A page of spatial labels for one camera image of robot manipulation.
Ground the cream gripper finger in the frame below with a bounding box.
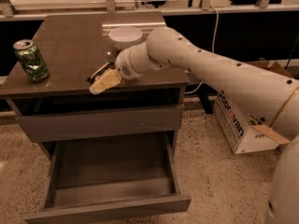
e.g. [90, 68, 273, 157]
[90, 68, 121, 94]

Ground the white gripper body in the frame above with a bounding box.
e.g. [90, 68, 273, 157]
[115, 42, 163, 79]

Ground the black rxbar chocolate wrapper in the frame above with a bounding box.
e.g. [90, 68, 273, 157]
[87, 62, 114, 84]

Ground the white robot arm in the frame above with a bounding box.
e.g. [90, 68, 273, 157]
[90, 27, 299, 224]

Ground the grey drawer cabinet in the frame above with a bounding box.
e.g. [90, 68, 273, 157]
[1, 12, 188, 158]

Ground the grey top drawer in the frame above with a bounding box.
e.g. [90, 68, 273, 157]
[18, 105, 184, 143]

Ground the open grey middle drawer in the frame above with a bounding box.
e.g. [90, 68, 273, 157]
[24, 133, 191, 224]

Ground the white ceramic bowl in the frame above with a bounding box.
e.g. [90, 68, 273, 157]
[108, 26, 143, 50]

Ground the green soda can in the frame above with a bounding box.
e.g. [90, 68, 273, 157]
[13, 39, 50, 82]

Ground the corovan cardboard box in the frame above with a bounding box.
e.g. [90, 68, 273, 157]
[212, 61, 293, 155]

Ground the green snack bag in box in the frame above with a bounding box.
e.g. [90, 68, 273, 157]
[249, 116, 263, 125]

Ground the white power cable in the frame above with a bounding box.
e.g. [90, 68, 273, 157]
[184, 6, 220, 96]

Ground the metal railing frame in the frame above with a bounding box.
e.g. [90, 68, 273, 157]
[0, 0, 299, 19]

